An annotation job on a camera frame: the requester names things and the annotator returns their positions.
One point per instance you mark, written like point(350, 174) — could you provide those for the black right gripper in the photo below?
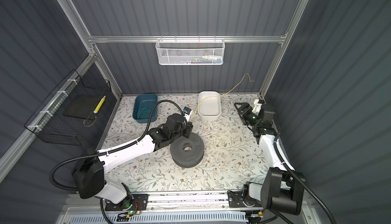
point(244, 116)

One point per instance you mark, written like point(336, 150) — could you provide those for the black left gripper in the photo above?
point(188, 128)

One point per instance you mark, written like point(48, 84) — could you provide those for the grey perforated cable spool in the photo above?
point(187, 152)

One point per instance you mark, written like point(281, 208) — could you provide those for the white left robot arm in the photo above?
point(89, 174)

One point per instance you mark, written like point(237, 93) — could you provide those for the white plastic tub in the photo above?
point(210, 108)

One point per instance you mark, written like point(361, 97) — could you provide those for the teal plastic tub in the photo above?
point(143, 105)

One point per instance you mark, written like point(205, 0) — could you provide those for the items in white basket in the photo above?
point(206, 59)

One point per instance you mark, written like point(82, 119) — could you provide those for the black flat pad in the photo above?
point(81, 107)

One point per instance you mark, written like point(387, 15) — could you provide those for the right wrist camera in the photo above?
point(257, 105)

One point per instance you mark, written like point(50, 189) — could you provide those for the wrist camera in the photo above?
point(187, 111)
point(257, 105)

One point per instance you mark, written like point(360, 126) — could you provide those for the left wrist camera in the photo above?
point(187, 111)

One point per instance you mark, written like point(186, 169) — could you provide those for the white wire wall basket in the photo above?
point(171, 53)

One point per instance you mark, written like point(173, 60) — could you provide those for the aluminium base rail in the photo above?
point(172, 207)

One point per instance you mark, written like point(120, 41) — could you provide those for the black wire wall basket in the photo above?
point(50, 125)

